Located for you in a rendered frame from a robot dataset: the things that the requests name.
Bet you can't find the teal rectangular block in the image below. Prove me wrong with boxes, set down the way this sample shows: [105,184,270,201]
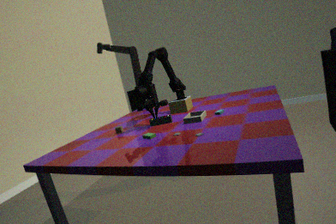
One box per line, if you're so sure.
[215,110,224,115]

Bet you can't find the green rectangular block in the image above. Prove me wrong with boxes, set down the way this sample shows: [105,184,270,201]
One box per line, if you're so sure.
[142,133,156,139]

